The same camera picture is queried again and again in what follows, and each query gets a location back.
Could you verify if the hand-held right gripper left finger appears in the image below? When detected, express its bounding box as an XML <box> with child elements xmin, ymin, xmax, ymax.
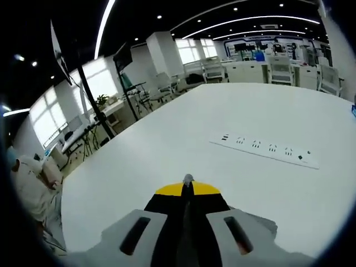
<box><xmin>91</xmin><ymin>182</ymin><xmax>190</xmax><ymax>267</ymax></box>

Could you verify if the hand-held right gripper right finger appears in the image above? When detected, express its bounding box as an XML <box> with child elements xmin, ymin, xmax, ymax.
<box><xmin>190</xmin><ymin>180</ymin><xmax>281</xmax><ymax>267</ymax></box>

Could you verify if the white table power strip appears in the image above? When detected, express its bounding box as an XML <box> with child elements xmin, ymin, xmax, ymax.
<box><xmin>209</xmin><ymin>132</ymin><xmax>320</xmax><ymax>170</ymax></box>

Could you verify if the white table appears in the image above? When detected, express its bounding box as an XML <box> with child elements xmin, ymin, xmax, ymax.
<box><xmin>60</xmin><ymin>82</ymin><xmax>356</xmax><ymax>259</ymax></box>

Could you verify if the person in white shirt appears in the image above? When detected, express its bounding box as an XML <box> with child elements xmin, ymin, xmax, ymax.
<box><xmin>10</xmin><ymin>155</ymin><xmax>66</xmax><ymax>251</ymax></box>

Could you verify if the white desk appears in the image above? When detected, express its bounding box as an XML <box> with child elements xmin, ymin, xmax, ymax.
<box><xmin>99</xmin><ymin>98</ymin><xmax>132</xmax><ymax>126</ymax></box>

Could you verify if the small potted plant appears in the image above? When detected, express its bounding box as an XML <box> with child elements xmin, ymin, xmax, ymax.
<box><xmin>96</xmin><ymin>93</ymin><xmax>111</xmax><ymax>108</ymax></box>

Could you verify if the black tripod stand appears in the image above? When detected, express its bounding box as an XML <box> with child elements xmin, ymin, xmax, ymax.
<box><xmin>50</xmin><ymin>19</ymin><xmax>116</xmax><ymax>140</ymax></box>

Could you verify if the person's teal face mask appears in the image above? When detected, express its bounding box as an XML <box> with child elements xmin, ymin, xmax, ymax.
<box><xmin>6</xmin><ymin>146</ymin><xmax>18</xmax><ymax>168</ymax></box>

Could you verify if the white chair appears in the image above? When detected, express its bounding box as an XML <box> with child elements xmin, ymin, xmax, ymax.
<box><xmin>201</xmin><ymin>57</ymin><xmax>228</xmax><ymax>83</ymax></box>
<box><xmin>268</xmin><ymin>55</ymin><xmax>296</xmax><ymax>86</ymax></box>
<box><xmin>177</xmin><ymin>63</ymin><xmax>207</xmax><ymax>93</ymax></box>
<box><xmin>316</xmin><ymin>63</ymin><xmax>344</xmax><ymax>97</ymax></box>

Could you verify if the black bag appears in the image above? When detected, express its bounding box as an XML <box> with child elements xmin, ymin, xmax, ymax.
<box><xmin>185</xmin><ymin>72</ymin><xmax>208</xmax><ymax>85</ymax></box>

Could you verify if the white cabinet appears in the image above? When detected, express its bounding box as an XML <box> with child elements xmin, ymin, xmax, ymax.
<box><xmin>226</xmin><ymin>61</ymin><xmax>269</xmax><ymax>83</ymax></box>

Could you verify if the black monitor stand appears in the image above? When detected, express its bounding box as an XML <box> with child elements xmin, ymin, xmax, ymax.
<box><xmin>112</xmin><ymin>41</ymin><xmax>140</xmax><ymax>122</ymax></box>

